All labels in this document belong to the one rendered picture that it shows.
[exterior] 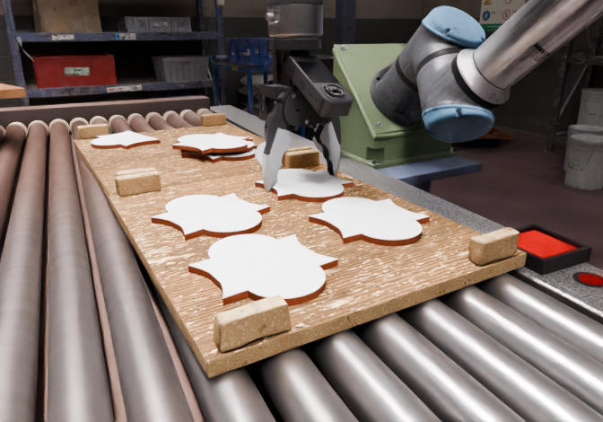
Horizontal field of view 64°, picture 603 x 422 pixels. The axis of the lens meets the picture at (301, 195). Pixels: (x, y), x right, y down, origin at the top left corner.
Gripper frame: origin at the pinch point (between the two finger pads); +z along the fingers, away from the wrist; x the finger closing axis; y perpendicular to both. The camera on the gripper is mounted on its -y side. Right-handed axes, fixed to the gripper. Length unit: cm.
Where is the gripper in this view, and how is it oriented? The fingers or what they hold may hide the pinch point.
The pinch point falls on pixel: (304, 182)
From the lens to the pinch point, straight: 71.1
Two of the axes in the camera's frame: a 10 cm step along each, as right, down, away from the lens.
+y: -5.0, -2.7, 8.3
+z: 0.1, 9.5, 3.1
